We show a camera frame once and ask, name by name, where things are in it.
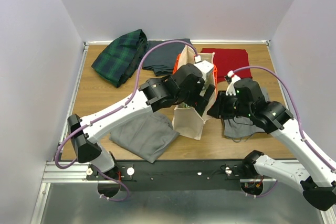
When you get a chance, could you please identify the dark blue folded cloth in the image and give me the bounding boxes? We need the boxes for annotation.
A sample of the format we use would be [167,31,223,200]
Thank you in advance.
[136,40,185,76]

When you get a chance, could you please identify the black mounting base plate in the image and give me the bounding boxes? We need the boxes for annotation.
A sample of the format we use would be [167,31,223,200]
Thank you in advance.
[87,159,271,197]

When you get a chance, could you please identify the beige canvas bag orange handles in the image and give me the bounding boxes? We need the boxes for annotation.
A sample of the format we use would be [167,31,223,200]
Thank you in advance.
[172,46,217,140]

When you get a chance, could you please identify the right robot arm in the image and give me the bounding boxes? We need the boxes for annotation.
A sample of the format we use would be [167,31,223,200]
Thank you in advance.
[207,78,335,211]

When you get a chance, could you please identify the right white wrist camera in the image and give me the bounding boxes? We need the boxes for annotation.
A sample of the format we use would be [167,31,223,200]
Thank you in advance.
[225,70,241,96]

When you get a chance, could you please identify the aluminium frame rail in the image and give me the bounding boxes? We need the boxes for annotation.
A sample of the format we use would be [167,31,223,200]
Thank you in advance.
[30,162,91,224]

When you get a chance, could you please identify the red folded cloth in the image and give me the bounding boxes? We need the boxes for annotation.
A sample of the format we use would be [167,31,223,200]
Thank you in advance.
[201,48,249,83]

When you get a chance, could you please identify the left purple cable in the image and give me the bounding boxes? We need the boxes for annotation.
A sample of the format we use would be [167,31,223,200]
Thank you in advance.
[54,39,200,201]

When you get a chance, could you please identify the green plaid cloth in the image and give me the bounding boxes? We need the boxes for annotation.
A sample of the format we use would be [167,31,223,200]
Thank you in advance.
[91,29,148,88]

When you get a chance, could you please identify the grey folded cloth right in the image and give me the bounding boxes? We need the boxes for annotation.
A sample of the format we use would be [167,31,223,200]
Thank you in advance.
[222,87,271,143]

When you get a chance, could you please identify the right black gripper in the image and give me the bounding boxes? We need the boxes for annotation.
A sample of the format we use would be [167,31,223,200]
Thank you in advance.
[206,90,253,119]

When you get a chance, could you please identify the grey folded cloth left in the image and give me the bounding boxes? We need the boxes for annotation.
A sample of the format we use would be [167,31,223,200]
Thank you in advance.
[110,112,179,163]

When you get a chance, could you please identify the grey folded cloth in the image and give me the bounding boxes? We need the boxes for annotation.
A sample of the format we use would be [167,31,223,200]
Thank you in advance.
[222,87,271,143]
[110,112,179,163]

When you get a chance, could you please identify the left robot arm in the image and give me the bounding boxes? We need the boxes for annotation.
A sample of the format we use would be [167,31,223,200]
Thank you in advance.
[67,60,215,179]

